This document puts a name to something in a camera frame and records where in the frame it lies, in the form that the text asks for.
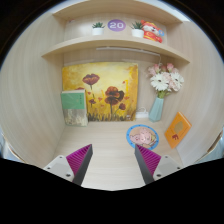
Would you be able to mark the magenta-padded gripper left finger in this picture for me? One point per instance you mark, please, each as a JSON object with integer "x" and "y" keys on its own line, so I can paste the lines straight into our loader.
{"x": 58, "y": 166}

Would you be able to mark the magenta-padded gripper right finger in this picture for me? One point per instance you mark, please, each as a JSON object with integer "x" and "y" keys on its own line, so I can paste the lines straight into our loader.
{"x": 166, "y": 165}

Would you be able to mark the pink computer mouse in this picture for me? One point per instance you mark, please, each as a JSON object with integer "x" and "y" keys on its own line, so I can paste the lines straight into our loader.
{"x": 143, "y": 138}

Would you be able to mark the round blue-rimmed cartoon mouse pad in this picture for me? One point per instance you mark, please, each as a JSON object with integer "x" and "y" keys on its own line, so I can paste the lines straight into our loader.
{"x": 131, "y": 131}

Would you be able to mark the orange book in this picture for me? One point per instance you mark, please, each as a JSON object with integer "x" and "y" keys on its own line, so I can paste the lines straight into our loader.
{"x": 178, "y": 130}

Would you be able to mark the white power strip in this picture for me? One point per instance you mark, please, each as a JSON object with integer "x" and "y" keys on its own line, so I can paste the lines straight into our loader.
{"x": 142, "y": 115}

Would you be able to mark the light blue faceted vase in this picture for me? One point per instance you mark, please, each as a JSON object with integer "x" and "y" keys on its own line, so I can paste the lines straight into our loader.
{"x": 156, "y": 110}

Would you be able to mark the green and beige book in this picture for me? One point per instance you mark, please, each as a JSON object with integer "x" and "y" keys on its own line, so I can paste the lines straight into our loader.
{"x": 73, "y": 106}

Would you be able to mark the pink and white flower bouquet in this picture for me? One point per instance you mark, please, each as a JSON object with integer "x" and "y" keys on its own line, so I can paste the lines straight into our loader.
{"x": 165, "y": 80}

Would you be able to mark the yellow poppy flower painting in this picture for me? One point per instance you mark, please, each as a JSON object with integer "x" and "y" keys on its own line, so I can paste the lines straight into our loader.
{"x": 106, "y": 75}

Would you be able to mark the wooden shelf unit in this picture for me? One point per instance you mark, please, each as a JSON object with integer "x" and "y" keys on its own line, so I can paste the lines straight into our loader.
{"x": 113, "y": 41}

